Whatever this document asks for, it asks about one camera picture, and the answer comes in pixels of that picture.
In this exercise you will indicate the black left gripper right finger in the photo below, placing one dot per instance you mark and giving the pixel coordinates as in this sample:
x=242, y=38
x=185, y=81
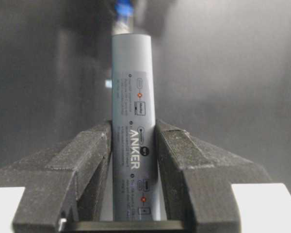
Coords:
x=197, y=177

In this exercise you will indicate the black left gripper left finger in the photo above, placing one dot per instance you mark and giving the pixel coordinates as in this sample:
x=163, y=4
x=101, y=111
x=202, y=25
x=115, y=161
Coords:
x=63, y=182

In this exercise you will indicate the grey Anker USB hub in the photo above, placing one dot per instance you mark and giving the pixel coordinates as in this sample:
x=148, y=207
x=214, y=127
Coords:
x=135, y=166

